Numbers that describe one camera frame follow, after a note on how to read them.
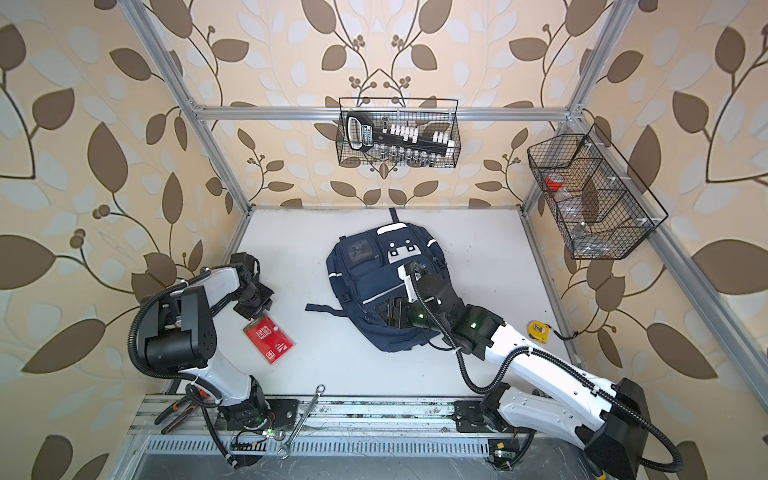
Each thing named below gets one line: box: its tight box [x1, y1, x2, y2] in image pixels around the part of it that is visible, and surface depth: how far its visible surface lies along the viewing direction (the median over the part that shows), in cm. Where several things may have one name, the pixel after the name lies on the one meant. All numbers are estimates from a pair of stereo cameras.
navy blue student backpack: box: [305, 208, 466, 352], surface depth 91 cm
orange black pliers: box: [154, 386, 210, 435], surface depth 76 cm
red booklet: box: [243, 316, 296, 365], surface depth 90 cm
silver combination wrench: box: [277, 384, 326, 460], surface depth 75 cm
